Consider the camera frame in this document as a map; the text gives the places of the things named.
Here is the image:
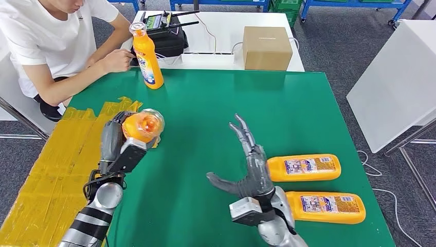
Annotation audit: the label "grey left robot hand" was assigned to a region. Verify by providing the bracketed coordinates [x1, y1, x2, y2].
[99, 111, 137, 164]

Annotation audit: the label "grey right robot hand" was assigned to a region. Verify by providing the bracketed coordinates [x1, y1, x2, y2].
[206, 113, 275, 199]

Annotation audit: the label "orange detergent bottle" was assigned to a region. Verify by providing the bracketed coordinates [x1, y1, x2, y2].
[285, 191, 366, 225]
[266, 154, 341, 182]
[122, 108, 166, 148]
[129, 21, 165, 91]

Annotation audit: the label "black stool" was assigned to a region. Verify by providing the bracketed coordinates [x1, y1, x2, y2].
[34, 95, 65, 122]

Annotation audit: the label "yellow taped cardboard sheet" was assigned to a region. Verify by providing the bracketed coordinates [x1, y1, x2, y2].
[0, 97, 161, 247]

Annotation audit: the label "white table metal legs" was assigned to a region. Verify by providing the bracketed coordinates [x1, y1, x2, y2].
[0, 29, 57, 142]
[347, 20, 436, 214]

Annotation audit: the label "black bag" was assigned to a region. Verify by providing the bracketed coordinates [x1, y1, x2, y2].
[131, 17, 189, 67]

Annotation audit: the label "brown cardboard box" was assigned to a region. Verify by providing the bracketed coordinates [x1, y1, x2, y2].
[242, 26, 294, 71]

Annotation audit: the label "person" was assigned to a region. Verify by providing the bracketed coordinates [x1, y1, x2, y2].
[0, 0, 137, 118]

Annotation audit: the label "black remote controller with antennas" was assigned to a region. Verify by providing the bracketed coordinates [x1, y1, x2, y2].
[140, 10, 201, 35]

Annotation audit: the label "blue shelf rack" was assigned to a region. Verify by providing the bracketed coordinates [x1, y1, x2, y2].
[107, 0, 147, 12]
[169, 0, 271, 12]
[299, 0, 413, 26]

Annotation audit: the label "white desk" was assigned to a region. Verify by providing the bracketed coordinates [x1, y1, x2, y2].
[121, 10, 305, 72]

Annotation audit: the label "green plastic crate stack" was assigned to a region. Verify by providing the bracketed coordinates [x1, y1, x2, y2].
[269, 0, 304, 28]

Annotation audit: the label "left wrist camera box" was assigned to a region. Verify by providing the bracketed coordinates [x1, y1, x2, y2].
[108, 136, 158, 174]

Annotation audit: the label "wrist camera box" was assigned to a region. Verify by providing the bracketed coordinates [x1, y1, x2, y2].
[229, 197, 274, 227]
[108, 136, 158, 174]

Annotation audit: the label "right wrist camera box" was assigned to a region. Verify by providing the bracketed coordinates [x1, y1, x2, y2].
[229, 197, 274, 227]

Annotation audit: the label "white charging cable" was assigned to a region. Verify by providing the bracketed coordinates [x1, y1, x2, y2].
[155, 51, 183, 66]

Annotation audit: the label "white cable by box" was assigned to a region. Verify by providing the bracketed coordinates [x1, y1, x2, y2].
[231, 37, 300, 55]

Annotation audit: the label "white floor cable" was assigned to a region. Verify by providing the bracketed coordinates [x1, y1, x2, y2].
[356, 150, 423, 247]

